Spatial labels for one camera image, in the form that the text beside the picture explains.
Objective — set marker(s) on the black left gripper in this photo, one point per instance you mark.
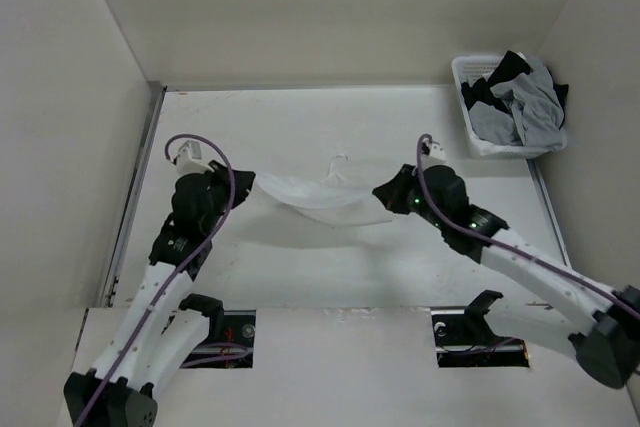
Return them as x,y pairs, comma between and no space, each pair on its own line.
244,181

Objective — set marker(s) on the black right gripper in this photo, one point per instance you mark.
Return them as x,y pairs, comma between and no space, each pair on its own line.
392,192

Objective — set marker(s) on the white tank top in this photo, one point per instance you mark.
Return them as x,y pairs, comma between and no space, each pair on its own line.
342,198

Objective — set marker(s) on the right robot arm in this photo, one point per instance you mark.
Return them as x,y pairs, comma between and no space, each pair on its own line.
594,324

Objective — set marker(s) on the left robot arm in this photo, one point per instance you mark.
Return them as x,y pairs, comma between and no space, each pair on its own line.
165,320

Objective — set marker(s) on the grey folded tank top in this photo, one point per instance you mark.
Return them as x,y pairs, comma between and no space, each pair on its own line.
494,126

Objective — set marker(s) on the black tank top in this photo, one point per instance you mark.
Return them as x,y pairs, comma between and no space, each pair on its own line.
510,65

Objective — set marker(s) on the white plastic laundry basket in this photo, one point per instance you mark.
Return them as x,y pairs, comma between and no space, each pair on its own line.
470,68

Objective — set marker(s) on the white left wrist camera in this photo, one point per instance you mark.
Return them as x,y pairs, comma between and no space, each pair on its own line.
189,159

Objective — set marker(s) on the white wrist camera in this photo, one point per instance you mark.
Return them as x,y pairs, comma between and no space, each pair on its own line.
189,159
432,154

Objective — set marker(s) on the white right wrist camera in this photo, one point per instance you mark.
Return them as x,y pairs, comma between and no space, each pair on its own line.
432,154

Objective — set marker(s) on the metal table edge rail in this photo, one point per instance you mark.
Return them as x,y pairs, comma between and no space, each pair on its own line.
112,273

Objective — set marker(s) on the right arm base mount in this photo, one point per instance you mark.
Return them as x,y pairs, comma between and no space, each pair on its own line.
463,338

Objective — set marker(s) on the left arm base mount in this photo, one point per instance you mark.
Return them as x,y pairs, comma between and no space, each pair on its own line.
229,343

